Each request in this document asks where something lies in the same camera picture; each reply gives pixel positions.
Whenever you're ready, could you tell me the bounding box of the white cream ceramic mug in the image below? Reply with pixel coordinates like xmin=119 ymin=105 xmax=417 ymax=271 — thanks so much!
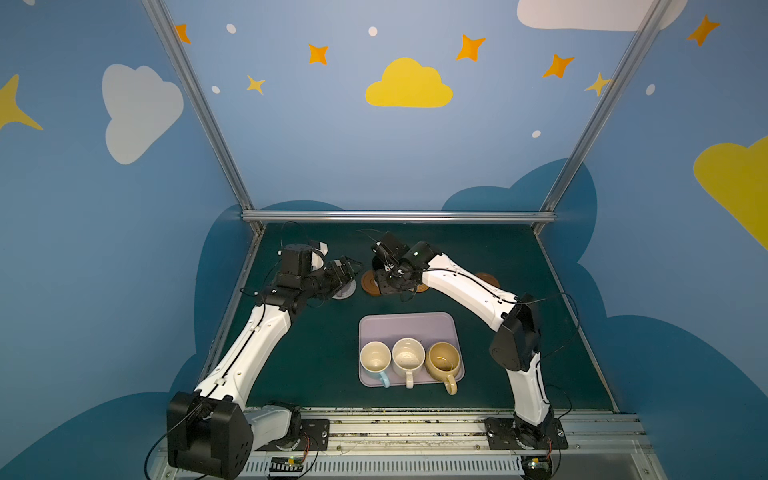
xmin=392 ymin=337 xmax=426 ymax=389

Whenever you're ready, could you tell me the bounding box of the small brown wooden coaster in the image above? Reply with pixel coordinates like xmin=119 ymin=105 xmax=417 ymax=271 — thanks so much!
xmin=476 ymin=272 xmax=500 ymax=288

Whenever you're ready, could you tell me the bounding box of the cream mug blue handle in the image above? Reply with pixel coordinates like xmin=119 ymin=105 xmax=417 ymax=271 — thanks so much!
xmin=359 ymin=341 xmax=391 ymax=388

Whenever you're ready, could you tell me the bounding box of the yellow ceramic mug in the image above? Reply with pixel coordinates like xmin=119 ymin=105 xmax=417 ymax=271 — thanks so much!
xmin=425 ymin=342 xmax=461 ymax=396

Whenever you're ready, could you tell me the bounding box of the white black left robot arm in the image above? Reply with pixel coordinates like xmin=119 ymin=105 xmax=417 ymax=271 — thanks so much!
xmin=165 ymin=241 xmax=361 ymax=479

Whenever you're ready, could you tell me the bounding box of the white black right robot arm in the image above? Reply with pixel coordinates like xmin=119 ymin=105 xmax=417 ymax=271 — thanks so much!
xmin=371 ymin=232 xmax=555 ymax=449

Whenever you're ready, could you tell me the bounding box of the large brown wooden coaster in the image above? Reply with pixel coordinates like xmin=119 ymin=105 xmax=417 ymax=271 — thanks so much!
xmin=361 ymin=270 xmax=381 ymax=297

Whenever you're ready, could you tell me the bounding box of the lilac plastic tray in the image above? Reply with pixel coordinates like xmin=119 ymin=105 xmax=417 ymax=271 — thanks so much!
xmin=358 ymin=312 xmax=462 ymax=388

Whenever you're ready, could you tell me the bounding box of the left small circuit board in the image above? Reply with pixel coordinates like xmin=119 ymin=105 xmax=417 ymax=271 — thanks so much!
xmin=267 ymin=456 xmax=306 ymax=478

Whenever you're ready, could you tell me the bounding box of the small circuit board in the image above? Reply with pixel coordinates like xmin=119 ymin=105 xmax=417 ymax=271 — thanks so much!
xmin=521 ymin=457 xmax=554 ymax=480
xmin=267 ymin=456 xmax=306 ymax=478

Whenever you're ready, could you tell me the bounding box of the right small circuit board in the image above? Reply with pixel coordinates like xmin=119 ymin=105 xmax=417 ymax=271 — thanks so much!
xmin=521 ymin=457 xmax=554 ymax=480

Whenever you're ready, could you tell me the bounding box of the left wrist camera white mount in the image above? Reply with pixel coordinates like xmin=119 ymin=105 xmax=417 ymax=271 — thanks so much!
xmin=309 ymin=240 xmax=328 ymax=271

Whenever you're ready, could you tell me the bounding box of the white woven rope coaster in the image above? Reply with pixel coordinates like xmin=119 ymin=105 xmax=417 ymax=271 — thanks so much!
xmin=333 ymin=279 xmax=357 ymax=300

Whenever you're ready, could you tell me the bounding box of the horizontal aluminium back rail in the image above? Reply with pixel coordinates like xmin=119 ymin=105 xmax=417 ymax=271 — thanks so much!
xmin=241 ymin=210 xmax=556 ymax=224

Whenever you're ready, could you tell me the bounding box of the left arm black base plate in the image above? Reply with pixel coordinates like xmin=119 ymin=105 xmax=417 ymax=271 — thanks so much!
xmin=258 ymin=419 xmax=330 ymax=452

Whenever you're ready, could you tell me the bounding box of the front aluminium base frame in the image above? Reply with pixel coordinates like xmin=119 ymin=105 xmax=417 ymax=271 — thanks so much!
xmin=240 ymin=407 xmax=666 ymax=479

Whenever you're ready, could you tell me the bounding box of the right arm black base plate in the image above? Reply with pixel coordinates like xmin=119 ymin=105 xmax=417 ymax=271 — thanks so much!
xmin=483 ymin=417 xmax=569 ymax=450

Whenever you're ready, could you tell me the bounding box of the left aluminium corner post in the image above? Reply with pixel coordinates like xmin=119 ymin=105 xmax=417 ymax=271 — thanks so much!
xmin=142 ymin=0 xmax=264 ymax=236

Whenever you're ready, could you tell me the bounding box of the aluminium corner post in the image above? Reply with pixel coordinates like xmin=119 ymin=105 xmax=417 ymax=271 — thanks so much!
xmin=142 ymin=0 xmax=264 ymax=236
xmin=532 ymin=0 xmax=673 ymax=236

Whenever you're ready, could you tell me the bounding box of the right aluminium corner post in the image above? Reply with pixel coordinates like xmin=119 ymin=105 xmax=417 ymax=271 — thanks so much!
xmin=532 ymin=0 xmax=673 ymax=236

